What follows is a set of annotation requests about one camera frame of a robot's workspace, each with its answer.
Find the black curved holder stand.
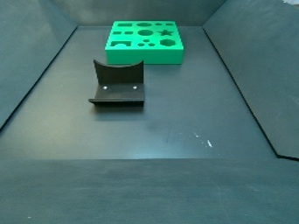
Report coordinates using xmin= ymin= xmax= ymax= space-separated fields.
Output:
xmin=88 ymin=60 xmax=145 ymax=105

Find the green shape sorter block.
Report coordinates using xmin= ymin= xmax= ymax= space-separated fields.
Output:
xmin=105 ymin=21 xmax=184 ymax=65

